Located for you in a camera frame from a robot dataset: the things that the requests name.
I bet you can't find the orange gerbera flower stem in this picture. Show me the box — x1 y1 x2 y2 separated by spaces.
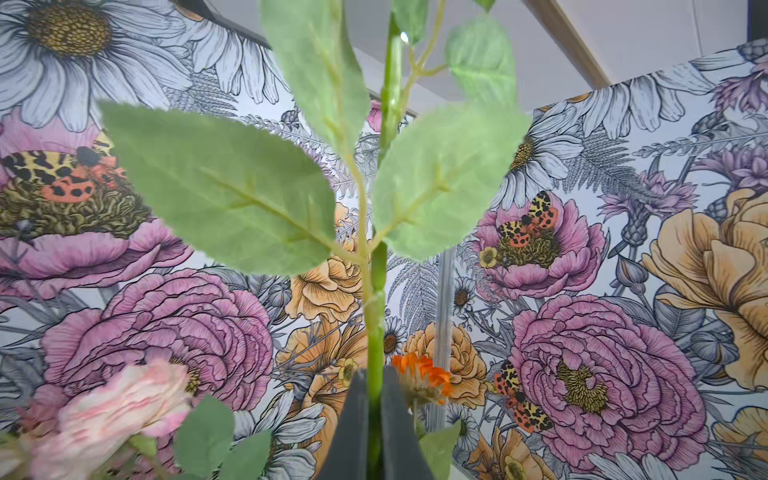
391 352 452 439

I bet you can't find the aluminium frame post right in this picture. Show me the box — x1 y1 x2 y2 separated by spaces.
427 248 457 433

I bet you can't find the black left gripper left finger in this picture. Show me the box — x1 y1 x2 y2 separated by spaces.
317 369 369 480

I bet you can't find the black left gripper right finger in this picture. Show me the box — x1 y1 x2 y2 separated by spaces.
380 366 433 480

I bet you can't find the pink rose flower stem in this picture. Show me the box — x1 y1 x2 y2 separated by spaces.
0 358 274 480

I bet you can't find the cream white rose stem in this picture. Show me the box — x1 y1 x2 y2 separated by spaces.
99 1 530 479

